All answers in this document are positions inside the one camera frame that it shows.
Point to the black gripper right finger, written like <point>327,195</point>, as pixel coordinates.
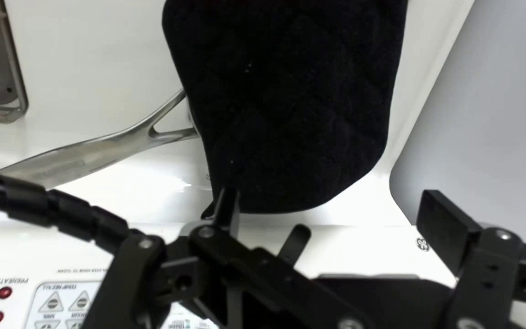
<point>482,263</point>

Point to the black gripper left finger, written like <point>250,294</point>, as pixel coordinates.
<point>227,257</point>

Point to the stove control panel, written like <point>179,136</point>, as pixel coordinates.
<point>37,299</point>

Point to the dark blue saucepan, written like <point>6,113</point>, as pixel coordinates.
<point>73,158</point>

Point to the black quilted pot holder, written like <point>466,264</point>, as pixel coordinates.
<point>287,104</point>

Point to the white gas stove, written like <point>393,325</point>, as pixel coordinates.
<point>91,74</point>

